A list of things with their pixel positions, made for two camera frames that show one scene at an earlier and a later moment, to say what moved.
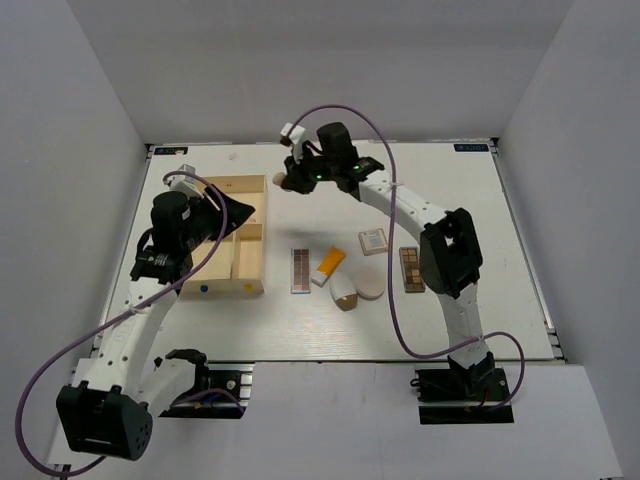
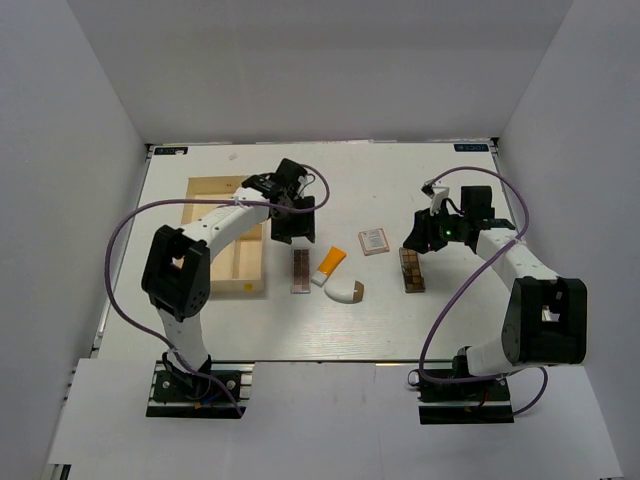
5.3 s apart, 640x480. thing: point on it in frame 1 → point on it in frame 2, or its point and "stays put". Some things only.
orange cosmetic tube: x=328 y=266 stays put
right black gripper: x=295 y=180 → x=419 y=238
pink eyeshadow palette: x=300 y=271 stays put
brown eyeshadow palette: x=411 y=269 stays put
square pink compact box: x=373 y=241 stays put
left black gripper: x=237 y=212 → x=305 y=227
